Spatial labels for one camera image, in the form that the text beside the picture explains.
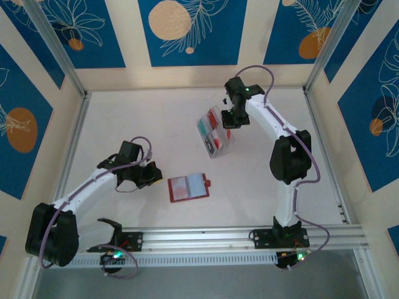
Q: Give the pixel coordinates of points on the red credit card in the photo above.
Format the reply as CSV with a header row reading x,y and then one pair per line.
x,y
228,134

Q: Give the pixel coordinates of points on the clear acrylic card box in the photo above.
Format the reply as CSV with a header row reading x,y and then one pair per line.
x,y
219,134

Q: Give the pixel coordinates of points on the red leather card holder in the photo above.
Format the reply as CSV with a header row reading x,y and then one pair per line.
x,y
196,185

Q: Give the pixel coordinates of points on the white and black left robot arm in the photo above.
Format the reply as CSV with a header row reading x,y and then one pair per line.
x,y
87,190

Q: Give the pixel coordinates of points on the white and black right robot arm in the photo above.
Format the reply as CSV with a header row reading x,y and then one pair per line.
x,y
268,115

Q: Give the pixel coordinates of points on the row of white cards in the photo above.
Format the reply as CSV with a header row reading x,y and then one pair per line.
x,y
213,116

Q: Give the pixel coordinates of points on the teal card stack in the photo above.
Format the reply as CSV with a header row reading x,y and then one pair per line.
x,y
204,124

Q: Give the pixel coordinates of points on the black card stack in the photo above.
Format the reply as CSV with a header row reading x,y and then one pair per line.
x,y
211,149

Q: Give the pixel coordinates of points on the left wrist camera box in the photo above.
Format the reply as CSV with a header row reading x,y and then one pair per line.
x,y
147,154

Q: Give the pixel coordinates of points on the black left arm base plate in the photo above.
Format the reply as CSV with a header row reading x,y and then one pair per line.
x,y
135,241

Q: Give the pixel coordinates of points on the aluminium side rail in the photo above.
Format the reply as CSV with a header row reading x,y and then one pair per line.
x,y
72,149
326,155

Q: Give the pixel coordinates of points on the aluminium mounting rail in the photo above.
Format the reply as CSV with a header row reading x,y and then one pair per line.
x,y
199,238

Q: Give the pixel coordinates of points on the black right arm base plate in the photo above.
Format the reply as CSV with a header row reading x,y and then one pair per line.
x,y
262,238

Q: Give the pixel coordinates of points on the aluminium frame post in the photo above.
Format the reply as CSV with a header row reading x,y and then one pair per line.
x,y
332,43
55,43

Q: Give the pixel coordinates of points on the aluminium frame leg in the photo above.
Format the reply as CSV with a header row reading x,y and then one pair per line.
x,y
369,277
28,280

